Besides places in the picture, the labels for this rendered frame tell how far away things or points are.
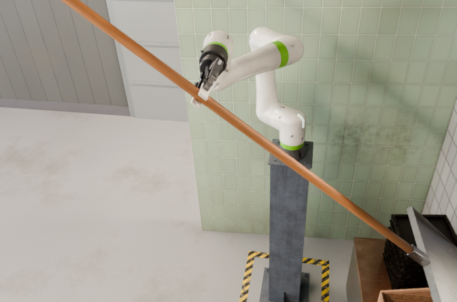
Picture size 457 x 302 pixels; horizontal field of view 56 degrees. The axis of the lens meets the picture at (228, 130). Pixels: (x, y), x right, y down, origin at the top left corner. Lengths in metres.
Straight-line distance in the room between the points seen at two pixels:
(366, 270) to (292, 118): 0.98
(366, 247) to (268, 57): 1.38
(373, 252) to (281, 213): 0.58
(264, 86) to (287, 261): 1.15
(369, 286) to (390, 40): 1.32
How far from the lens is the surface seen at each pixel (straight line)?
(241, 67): 1.65
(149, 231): 3.56
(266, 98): 2.13
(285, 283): 2.90
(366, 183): 3.08
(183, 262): 3.31
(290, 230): 2.51
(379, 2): 2.43
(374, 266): 2.61
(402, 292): 2.34
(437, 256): 1.92
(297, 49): 1.86
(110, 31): 1.23
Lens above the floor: 2.59
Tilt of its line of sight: 35 degrees down
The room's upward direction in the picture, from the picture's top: 3 degrees counter-clockwise
